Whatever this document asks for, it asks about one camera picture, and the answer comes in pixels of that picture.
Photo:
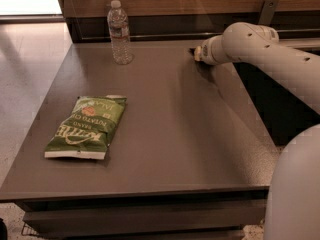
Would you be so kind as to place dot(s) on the clear plastic water bottle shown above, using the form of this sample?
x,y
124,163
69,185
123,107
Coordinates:
x,y
119,33

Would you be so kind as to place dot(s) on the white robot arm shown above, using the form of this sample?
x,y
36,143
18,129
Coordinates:
x,y
293,203

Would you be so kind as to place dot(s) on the grey metal bracket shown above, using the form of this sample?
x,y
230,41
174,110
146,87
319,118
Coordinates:
x,y
267,12

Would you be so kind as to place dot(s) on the green kettle chips bag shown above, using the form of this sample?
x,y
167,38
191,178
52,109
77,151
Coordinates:
x,y
89,130

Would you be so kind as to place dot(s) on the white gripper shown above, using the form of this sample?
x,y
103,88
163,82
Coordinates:
x,y
204,52

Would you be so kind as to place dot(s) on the wire rack under table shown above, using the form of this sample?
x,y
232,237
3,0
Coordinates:
x,y
29,231

